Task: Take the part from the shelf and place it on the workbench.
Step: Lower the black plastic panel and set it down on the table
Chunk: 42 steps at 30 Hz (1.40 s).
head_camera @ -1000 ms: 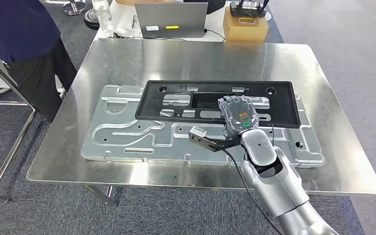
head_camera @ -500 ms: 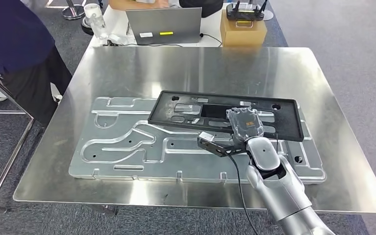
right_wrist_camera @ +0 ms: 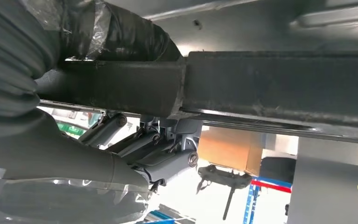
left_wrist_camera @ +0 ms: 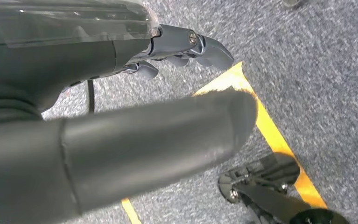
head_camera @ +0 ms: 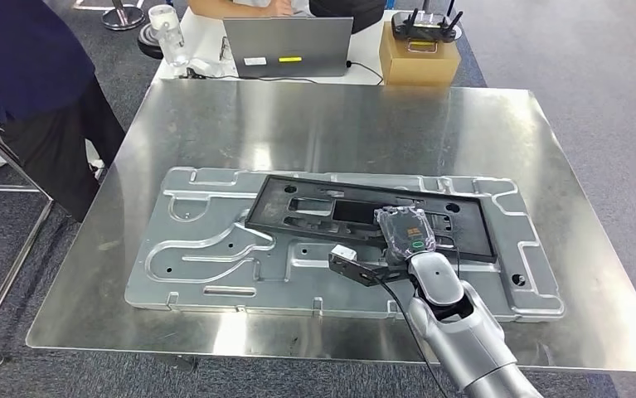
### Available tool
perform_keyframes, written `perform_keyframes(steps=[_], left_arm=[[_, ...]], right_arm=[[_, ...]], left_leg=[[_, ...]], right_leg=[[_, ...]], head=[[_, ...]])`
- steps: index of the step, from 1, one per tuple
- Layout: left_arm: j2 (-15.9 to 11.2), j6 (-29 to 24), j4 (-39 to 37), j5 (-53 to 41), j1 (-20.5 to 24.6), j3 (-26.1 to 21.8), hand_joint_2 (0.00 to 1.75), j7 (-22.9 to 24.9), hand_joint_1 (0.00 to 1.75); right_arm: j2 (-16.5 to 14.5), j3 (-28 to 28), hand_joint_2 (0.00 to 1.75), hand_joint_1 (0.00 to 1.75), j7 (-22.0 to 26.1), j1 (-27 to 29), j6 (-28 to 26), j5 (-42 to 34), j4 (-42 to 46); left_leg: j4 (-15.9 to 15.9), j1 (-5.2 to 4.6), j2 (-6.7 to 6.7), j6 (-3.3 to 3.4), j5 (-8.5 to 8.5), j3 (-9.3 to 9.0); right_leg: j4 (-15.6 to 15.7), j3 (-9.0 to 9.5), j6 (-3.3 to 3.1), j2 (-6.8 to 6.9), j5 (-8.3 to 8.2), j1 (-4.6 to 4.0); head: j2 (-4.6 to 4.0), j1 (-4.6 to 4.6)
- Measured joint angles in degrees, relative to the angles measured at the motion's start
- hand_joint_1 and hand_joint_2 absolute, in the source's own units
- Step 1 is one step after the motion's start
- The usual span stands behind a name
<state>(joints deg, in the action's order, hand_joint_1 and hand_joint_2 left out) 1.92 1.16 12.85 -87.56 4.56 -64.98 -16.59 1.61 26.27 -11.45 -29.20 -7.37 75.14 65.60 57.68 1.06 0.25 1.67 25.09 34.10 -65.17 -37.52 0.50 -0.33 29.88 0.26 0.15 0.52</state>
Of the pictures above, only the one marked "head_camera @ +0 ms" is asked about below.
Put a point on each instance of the clear plastic bottle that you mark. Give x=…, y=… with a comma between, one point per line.
x=169, y=38

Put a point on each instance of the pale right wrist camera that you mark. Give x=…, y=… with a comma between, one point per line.
x=344, y=252

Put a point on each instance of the black plastic frame part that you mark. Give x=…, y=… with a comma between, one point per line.
x=273, y=203

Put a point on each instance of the white desk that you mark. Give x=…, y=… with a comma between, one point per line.
x=205, y=38

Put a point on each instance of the black remote controller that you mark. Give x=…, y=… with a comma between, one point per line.
x=422, y=28

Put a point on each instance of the round black stanchion base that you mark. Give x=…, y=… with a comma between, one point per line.
x=150, y=46

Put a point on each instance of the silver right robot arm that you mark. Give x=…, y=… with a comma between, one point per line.
x=460, y=340

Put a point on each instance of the grey laptop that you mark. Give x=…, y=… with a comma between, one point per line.
x=295, y=38

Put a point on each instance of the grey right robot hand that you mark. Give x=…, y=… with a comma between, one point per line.
x=408, y=233

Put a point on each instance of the stamped silver metal panel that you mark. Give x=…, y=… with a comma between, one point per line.
x=213, y=263

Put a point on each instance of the round chrome stanchion base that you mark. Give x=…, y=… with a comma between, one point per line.
x=122, y=19

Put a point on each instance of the clear plastic bag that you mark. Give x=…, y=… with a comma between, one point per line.
x=205, y=67

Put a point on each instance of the steel side table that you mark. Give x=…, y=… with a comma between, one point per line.
x=22, y=252

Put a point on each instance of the person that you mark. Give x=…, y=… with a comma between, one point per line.
x=21, y=55

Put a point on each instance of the brown cardboard box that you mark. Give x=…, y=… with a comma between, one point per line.
x=416, y=68

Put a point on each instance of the steel workbench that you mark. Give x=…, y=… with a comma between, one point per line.
x=350, y=126

